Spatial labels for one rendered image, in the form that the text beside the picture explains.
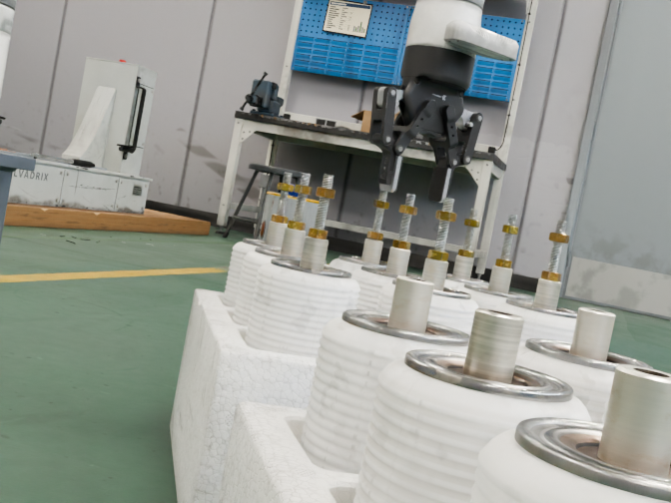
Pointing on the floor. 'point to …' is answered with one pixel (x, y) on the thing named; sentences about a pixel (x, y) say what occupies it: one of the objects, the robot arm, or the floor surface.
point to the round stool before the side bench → (264, 196)
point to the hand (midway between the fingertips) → (414, 184)
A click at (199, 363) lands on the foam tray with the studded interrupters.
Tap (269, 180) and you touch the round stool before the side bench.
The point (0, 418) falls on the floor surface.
